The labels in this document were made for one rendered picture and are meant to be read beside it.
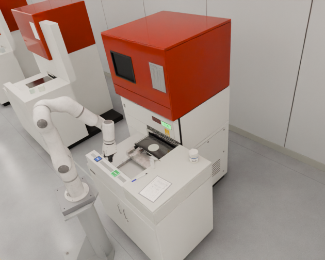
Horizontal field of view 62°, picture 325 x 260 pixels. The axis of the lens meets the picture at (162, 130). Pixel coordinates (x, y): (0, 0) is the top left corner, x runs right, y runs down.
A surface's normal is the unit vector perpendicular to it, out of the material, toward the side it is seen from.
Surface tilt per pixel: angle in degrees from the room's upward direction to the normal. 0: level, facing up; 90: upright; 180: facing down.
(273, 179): 0
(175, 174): 0
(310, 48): 90
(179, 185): 0
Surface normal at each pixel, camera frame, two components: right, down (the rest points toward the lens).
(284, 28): -0.73, 0.47
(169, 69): 0.68, 0.37
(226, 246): -0.12, -0.80
